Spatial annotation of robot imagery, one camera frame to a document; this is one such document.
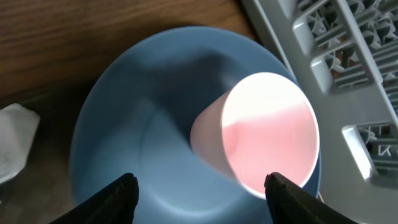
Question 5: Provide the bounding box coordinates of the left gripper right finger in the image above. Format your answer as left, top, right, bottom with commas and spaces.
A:
264, 172, 357, 224

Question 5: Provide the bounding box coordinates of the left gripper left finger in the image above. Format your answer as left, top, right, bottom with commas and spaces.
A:
50, 173, 139, 224

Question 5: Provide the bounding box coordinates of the pink white cup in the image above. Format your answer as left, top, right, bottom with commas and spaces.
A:
190, 72, 320, 199

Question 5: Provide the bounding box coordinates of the dark blue plate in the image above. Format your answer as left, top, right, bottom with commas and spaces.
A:
69, 26, 322, 224

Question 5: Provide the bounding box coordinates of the grey dishwasher rack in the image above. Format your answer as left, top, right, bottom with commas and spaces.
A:
243, 0, 397, 223

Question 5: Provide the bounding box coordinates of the crumpled white tissue right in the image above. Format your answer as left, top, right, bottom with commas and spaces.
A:
1, 103, 40, 183

